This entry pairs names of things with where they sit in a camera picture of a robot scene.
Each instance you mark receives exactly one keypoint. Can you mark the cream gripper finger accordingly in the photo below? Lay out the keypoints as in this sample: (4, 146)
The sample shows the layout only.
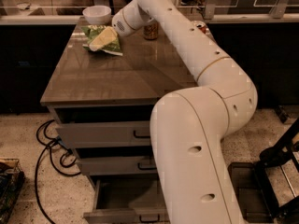
(107, 36)

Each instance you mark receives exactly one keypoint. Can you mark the green jalapeno chip bag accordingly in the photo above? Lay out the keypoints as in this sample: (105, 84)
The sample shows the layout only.
(91, 31)

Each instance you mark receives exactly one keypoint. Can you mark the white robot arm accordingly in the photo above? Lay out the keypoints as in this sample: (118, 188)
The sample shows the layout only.
(186, 126)

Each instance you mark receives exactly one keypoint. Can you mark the grey drawer cabinet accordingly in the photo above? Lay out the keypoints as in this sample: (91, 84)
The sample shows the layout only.
(146, 71)

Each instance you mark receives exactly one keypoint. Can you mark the top grey drawer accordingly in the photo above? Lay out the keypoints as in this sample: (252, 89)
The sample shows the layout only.
(105, 126)

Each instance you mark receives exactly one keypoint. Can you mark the grey drawer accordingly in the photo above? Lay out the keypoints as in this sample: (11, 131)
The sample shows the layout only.
(105, 126)
(116, 160)
(128, 199)

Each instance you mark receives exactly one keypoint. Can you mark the middle grey drawer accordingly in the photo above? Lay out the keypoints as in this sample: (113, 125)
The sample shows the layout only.
(116, 160)

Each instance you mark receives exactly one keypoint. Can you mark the bottom grey drawer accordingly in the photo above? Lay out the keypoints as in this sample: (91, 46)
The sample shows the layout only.
(128, 199)

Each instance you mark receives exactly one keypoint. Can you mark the white bowl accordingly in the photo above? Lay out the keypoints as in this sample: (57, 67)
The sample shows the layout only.
(97, 15)

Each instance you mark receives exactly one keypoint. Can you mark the gold soda can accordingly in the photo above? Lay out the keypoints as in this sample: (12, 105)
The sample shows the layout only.
(150, 32)

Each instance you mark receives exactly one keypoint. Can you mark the red coca-cola can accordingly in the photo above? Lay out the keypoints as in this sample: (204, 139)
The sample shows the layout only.
(200, 25)

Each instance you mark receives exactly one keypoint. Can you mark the basket with items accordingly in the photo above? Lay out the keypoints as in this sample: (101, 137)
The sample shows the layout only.
(11, 181)

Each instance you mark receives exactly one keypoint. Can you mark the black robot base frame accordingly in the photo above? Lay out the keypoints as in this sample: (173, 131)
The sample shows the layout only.
(254, 192)

